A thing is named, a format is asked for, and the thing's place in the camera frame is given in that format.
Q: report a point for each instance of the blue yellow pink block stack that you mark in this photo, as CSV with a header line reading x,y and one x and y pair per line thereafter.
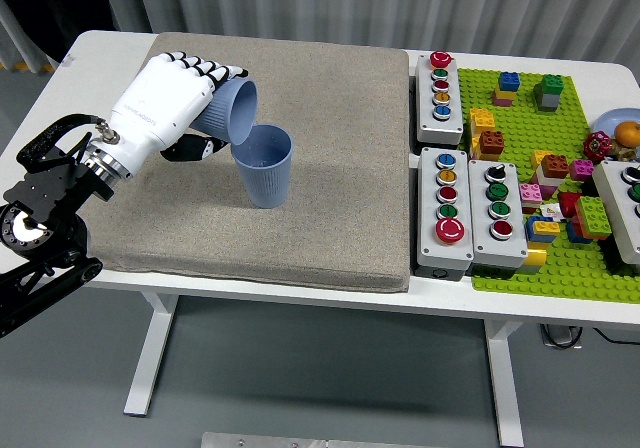
x,y
507,88

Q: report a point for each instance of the grey-brown fabric mat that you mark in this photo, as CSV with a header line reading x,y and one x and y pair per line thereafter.
x,y
325,143

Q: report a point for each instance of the pale pink white block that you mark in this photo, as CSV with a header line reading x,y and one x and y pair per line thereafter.
x,y
547,185

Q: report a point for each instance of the grey box with selector switch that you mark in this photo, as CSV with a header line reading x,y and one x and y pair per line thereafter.
x,y
482,238

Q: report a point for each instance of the red valve handwheel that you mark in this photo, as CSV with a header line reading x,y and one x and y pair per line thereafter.
x,y
596,145

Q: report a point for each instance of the green grey block stack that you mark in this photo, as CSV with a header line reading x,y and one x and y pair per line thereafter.
x,y
549,93

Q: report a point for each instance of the green studded baseplate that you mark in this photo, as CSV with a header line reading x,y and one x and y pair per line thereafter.
x,y
520,118

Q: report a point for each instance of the magenta toy block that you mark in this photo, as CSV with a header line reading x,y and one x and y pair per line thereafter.
x,y
582,170

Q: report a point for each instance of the small yellow toy block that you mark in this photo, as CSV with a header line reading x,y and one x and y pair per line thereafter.
x,y
537,159

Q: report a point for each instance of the large yellow toy block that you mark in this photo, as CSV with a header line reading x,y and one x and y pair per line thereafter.
x,y
481,120

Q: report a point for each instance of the orange fruit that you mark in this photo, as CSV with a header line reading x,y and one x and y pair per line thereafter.
x,y
627,133

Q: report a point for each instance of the pink toy block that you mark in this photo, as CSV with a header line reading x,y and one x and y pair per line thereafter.
x,y
531,197

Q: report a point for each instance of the blue ribbed plastic cup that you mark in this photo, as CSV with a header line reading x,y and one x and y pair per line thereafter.
x,y
262,178
240,113

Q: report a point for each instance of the green toy block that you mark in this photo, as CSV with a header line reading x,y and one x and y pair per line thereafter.
x,y
594,217

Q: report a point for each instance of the light blue plate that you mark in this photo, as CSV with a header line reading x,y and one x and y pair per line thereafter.
x,y
607,120

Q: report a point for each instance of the blue yellow toy block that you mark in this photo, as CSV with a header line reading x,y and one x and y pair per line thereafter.
x,y
542,229

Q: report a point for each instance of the grey five-button box, small red stop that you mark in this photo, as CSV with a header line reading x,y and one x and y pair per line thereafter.
x,y
429,118

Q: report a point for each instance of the brown toy block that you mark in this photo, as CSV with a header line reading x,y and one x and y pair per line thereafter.
x,y
556,167
492,145

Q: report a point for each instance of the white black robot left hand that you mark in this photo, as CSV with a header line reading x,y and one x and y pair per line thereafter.
x,y
160,98

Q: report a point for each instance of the white table leg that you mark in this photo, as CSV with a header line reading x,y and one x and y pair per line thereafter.
x,y
505,383
150,348

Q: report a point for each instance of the grey five-button box, large red stop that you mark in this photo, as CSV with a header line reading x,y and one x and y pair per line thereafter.
x,y
430,233

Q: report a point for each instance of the grey button box, cut off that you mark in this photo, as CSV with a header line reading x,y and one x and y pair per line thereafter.
x,y
612,203

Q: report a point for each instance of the red toy block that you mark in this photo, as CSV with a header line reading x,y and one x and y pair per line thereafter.
x,y
569,203

